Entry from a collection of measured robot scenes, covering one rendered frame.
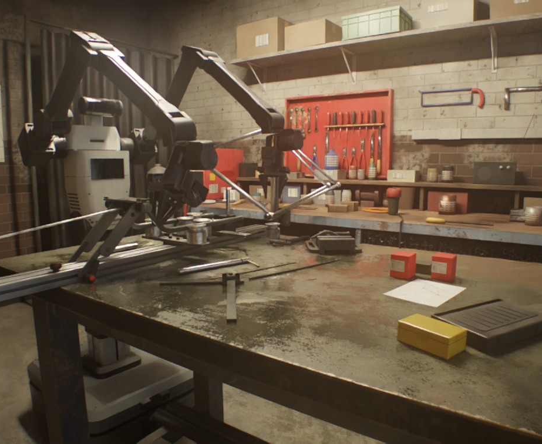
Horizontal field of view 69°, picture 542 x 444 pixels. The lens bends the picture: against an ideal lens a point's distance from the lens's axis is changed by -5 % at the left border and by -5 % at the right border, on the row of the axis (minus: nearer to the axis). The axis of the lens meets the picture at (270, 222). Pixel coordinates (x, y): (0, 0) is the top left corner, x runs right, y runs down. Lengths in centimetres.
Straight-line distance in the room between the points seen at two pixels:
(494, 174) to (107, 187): 217
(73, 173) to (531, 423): 159
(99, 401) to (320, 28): 260
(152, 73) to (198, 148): 315
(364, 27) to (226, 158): 144
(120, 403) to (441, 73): 264
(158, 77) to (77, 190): 263
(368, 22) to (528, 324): 252
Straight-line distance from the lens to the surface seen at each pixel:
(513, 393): 54
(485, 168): 279
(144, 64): 413
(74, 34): 136
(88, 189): 169
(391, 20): 292
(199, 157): 98
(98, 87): 372
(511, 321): 69
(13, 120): 383
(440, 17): 288
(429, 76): 307
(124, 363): 191
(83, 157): 169
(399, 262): 93
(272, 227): 136
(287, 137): 133
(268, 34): 337
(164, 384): 180
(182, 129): 103
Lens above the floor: 113
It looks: 8 degrees down
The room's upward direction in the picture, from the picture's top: straight up
